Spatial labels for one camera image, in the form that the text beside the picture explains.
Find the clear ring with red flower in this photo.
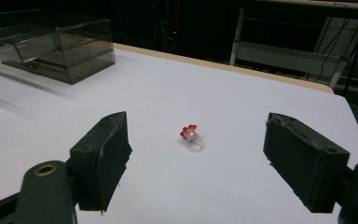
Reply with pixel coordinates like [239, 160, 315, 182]
[179, 124, 205, 153]

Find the black cable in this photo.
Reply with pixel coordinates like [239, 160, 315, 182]
[314, 18, 351, 83]

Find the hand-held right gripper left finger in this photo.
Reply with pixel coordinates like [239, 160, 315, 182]
[69, 110, 133, 213]

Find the smoky clear plastic drawer box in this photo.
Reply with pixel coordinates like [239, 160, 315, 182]
[0, 8, 117, 86]

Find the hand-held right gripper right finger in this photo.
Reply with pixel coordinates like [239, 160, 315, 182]
[262, 112, 351, 214]

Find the white metal rack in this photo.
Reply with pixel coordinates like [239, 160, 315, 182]
[228, 7, 358, 90]

